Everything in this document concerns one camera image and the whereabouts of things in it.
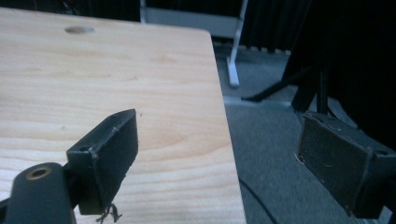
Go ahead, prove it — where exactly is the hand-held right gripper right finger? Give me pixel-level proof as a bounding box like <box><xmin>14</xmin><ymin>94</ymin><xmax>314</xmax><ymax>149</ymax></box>
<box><xmin>295</xmin><ymin>110</ymin><xmax>396</xmax><ymax>219</ymax></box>

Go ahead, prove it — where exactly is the white metal table frame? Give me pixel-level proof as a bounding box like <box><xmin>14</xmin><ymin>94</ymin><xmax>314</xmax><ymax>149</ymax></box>
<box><xmin>139</xmin><ymin>0</ymin><xmax>250</xmax><ymax>88</ymax></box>

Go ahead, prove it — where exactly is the black tripod stand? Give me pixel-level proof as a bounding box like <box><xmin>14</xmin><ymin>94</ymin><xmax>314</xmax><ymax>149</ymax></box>
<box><xmin>242</xmin><ymin>52</ymin><xmax>335</xmax><ymax>116</ymax></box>

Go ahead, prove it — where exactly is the black cable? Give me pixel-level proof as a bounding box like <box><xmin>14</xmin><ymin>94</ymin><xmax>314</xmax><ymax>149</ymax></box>
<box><xmin>238</xmin><ymin>179</ymin><xmax>279</xmax><ymax>224</ymax></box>

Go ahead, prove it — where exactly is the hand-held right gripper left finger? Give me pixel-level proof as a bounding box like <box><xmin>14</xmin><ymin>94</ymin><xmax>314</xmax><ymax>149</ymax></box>
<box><xmin>65</xmin><ymin>108</ymin><xmax>139</xmax><ymax>217</ymax></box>

